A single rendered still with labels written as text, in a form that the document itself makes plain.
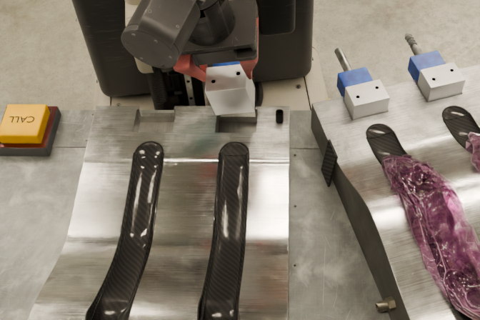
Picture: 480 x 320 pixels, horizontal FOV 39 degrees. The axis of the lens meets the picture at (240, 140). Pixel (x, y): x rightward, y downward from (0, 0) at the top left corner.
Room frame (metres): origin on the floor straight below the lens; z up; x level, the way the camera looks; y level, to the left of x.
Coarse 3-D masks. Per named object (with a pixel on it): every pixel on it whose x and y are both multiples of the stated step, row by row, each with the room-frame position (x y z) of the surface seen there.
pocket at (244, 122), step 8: (256, 112) 0.58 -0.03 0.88; (216, 120) 0.57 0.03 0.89; (224, 120) 0.58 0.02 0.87; (232, 120) 0.58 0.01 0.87; (240, 120) 0.58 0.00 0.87; (248, 120) 0.58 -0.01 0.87; (256, 120) 0.58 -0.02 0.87; (216, 128) 0.56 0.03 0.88; (224, 128) 0.57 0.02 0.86; (232, 128) 0.57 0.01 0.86; (240, 128) 0.57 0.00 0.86; (248, 128) 0.57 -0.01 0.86
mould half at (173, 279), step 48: (96, 144) 0.54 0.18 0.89; (192, 144) 0.53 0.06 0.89; (288, 144) 0.51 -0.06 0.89; (96, 192) 0.47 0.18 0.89; (192, 192) 0.46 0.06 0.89; (288, 192) 0.44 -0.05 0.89; (96, 240) 0.40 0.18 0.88; (192, 240) 0.39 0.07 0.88; (288, 240) 0.38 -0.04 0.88; (48, 288) 0.33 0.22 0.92; (96, 288) 0.33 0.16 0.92; (144, 288) 0.32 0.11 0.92; (192, 288) 0.32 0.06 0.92; (288, 288) 0.31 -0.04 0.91
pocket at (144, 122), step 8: (136, 112) 0.59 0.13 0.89; (136, 120) 0.58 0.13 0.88; (144, 120) 0.59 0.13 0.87; (152, 120) 0.59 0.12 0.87; (160, 120) 0.59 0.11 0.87; (168, 120) 0.59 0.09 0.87; (136, 128) 0.58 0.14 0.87; (144, 128) 0.58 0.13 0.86; (152, 128) 0.58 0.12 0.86; (160, 128) 0.58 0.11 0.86; (168, 128) 0.58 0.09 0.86
